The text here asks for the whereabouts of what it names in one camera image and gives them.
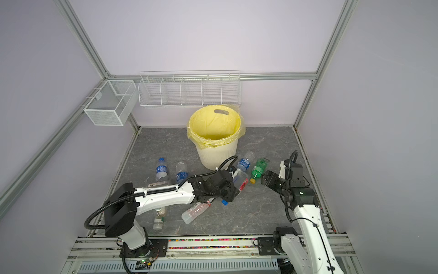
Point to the white mesh box basket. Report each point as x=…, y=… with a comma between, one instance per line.
x=113, y=103

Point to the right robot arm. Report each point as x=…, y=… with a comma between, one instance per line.
x=313, y=253

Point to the Pocari bottle blue label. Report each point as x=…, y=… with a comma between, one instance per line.
x=181, y=172

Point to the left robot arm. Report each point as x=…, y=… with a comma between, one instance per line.
x=117, y=216

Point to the green Sprite bottle yellow cap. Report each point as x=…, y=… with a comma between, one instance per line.
x=259, y=168

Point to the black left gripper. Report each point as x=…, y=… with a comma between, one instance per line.
x=232, y=193

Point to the aluminium front rail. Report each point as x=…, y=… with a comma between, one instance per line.
x=185, y=247

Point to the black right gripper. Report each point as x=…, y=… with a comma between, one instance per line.
x=272, y=183

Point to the white wire shelf basket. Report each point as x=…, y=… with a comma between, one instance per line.
x=190, y=88

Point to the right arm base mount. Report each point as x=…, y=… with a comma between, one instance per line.
x=268, y=245

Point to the cream plastic waste bin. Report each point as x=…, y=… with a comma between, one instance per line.
x=211, y=158

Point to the yellow bin liner bag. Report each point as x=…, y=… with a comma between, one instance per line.
x=215, y=125

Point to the clear bottle red label blue cap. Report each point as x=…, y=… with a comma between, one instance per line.
x=239, y=181

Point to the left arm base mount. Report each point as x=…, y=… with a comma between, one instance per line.
x=154, y=248

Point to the white vented cable duct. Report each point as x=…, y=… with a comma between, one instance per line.
x=185, y=266

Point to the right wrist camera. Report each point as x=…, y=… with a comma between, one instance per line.
x=283, y=168

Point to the clear bottle green label front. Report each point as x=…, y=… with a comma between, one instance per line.
x=159, y=218

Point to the small clear bottle lying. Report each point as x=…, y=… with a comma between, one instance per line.
x=159, y=184

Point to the clear bottle blue label white cap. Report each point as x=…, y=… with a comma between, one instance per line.
x=245, y=162

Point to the small bottle blue cap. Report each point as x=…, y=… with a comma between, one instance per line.
x=161, y=170

